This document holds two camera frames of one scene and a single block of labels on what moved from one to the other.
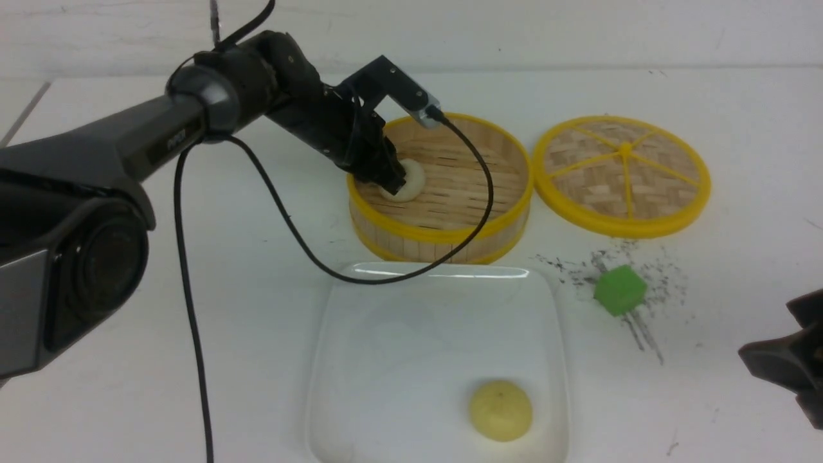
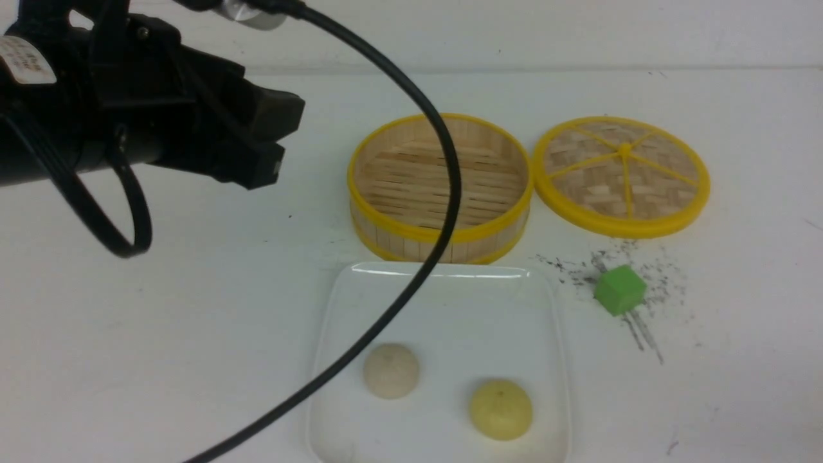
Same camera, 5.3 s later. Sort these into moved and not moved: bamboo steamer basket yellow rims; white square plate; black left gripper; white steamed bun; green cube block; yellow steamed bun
Moved: white steamed bun; black left gripper
Not moved: yellow steamed bun; white square plate; bamboo steamer basket yellow rims; green cube block
